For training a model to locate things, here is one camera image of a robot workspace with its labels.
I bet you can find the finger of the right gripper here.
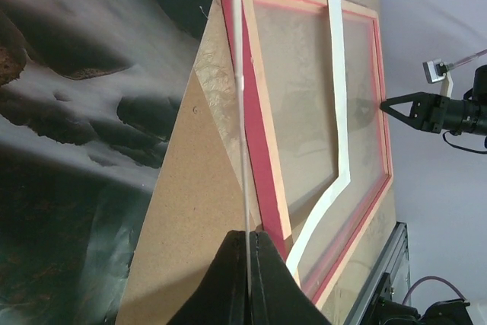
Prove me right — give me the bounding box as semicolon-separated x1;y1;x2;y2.
380;92;432;112
382;106;418;129

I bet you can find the sunset landscape photo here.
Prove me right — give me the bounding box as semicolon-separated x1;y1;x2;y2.
1;0;212;324

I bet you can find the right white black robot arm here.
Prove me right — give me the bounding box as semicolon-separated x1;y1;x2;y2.
380;65;486;142

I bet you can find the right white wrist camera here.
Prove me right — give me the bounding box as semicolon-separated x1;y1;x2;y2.
422;59;454;97

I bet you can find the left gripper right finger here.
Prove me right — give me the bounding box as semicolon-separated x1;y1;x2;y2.
250;231;329;325

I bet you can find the white mat brown backing board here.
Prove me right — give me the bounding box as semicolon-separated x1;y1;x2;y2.
116;13;244;324

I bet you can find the aluminium rail platform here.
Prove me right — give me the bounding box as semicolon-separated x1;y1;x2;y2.
345;222;410;325

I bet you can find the white mat border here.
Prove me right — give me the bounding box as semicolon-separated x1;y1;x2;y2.
226;0;353;295

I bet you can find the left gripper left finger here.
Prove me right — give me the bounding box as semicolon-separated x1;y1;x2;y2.
171;231;248;325

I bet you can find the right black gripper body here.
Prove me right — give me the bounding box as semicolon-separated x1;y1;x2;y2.
410;93;486;135

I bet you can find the pink picture frame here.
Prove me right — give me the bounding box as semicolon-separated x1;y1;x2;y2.
221;0;393;305

